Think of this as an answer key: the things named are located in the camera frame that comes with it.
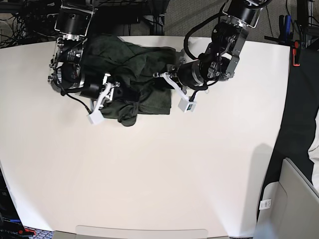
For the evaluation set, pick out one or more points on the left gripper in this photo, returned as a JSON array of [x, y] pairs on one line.
[[179, 74]]

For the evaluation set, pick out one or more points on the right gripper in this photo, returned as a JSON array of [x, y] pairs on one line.
[[93, 89]]

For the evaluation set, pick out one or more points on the green long-sleeve T-shirt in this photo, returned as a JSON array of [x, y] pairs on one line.
[[135, 65]]

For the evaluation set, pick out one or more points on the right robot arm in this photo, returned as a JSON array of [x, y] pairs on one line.
[[69, 75]]

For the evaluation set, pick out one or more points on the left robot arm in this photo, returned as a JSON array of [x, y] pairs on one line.
[[221, 57]]

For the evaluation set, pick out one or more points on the red black clamp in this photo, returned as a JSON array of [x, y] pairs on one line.
[[295, 47]]

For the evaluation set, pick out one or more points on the dark grey cloth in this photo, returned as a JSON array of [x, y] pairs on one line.
[[297, 130]]

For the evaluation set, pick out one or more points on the white paper tag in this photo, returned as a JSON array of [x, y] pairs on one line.
[[265, 204]]

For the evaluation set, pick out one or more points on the white cloth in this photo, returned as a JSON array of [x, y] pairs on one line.
[[313, 151]]

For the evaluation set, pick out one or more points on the black box with label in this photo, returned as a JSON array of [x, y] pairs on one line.
[[8, 229]]

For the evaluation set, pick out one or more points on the grey plastic bin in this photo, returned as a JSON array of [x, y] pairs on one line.
[[294, 211]]

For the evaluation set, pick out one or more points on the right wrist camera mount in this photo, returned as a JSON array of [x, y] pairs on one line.
[[99, 104]]

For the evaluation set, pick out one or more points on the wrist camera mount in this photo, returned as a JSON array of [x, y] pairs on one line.
[[185, 104], [99, 104]]

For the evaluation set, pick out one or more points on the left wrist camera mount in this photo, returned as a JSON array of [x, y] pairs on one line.
[[185, 104]]

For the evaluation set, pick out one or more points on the blue handled tool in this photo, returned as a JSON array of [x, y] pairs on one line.
[[284, 26]]

